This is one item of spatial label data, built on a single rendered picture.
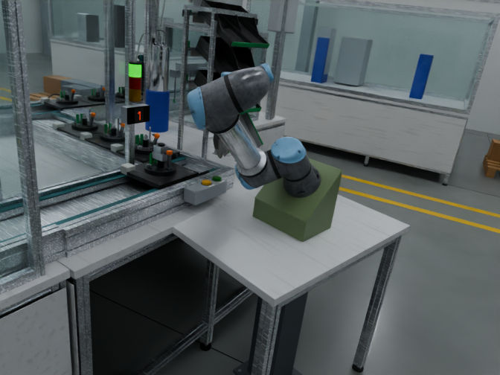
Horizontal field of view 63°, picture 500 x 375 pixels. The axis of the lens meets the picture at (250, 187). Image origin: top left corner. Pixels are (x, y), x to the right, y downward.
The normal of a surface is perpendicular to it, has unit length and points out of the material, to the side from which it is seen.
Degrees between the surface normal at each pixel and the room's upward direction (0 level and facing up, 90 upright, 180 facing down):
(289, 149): 35
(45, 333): 90
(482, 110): 90
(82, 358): 90
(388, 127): 90
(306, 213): 41
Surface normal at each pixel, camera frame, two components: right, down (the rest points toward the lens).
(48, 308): 0.82, 0.30
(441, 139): -0.44, 0.29
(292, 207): -0.36, -0.56
